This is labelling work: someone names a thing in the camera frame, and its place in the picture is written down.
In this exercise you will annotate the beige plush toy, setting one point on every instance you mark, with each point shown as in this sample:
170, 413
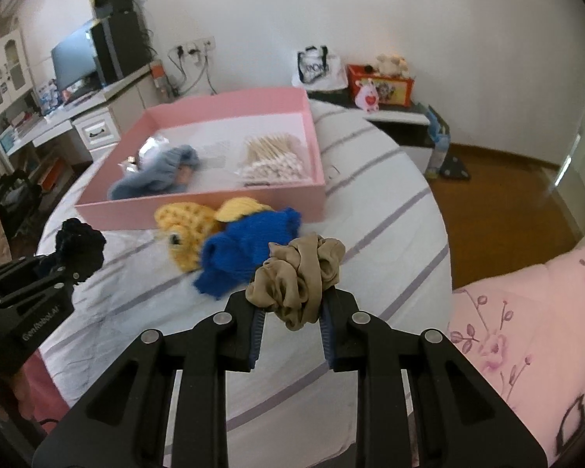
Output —
392, 64

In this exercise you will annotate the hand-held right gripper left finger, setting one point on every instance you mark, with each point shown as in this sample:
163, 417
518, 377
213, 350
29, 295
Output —
257, 331

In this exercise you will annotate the white shopping bag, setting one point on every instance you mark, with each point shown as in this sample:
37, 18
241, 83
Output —
319, 68

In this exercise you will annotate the orange-capped bottle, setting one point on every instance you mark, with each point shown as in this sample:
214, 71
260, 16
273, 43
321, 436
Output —
159, 83

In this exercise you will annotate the pink cloth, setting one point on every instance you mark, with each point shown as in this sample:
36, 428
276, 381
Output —
48, 385

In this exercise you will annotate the wall power outlet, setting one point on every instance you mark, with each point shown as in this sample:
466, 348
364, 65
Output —
195, 46

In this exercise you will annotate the grey-blue plush headband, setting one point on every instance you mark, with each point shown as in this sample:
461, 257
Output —
146, 180

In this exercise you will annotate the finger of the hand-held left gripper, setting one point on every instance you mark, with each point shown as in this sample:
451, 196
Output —
34, 290
19, 273

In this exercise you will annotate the pink cardboard box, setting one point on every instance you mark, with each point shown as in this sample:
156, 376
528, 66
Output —
297, 200

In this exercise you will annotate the blue packet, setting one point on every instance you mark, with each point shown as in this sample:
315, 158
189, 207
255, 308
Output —
438, 141

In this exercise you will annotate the black chair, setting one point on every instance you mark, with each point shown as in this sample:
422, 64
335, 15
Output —
14, 200

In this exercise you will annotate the yellow knitted piece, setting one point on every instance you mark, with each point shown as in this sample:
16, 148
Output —
190, 224

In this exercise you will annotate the pink floral blanket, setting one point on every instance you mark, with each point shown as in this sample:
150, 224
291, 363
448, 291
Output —
516, 312

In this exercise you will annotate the black scrunchie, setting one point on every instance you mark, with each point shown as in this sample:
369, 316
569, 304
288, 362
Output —
80, 243

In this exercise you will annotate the red toy box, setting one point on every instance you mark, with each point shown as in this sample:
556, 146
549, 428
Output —
395, 90

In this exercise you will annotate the white desk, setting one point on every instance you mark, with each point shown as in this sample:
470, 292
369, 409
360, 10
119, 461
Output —
97, 129

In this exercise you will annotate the black computer tower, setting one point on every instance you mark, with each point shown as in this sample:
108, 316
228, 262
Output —
119, 44

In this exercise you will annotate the black stand base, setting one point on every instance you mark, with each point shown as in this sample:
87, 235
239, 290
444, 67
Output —
454, 169

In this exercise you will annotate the blue and white box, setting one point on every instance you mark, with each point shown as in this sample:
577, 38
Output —
46, 96

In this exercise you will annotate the pack of cotton swabs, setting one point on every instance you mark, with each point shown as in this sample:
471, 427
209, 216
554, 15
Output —
273, 161

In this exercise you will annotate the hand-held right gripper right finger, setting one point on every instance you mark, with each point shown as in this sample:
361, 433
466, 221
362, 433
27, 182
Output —
327, 336

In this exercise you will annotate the white glass-door hutch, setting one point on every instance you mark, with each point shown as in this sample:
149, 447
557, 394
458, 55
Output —
5, 73

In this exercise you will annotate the stack of books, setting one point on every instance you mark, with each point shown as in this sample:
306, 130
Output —
14, 122

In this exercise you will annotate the beige scrunchie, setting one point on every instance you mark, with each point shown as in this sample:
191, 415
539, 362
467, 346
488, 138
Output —
292, 273

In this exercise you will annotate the clear bag with white pads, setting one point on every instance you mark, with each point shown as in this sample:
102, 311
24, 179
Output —
151, 148

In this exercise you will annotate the black and white tv stand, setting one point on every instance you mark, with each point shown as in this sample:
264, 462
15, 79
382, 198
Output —
399, 117

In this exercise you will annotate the computer monitor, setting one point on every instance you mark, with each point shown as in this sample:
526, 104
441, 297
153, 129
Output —
73, 58

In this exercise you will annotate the blue knitted piece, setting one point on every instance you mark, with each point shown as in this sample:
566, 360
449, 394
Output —
243, 248

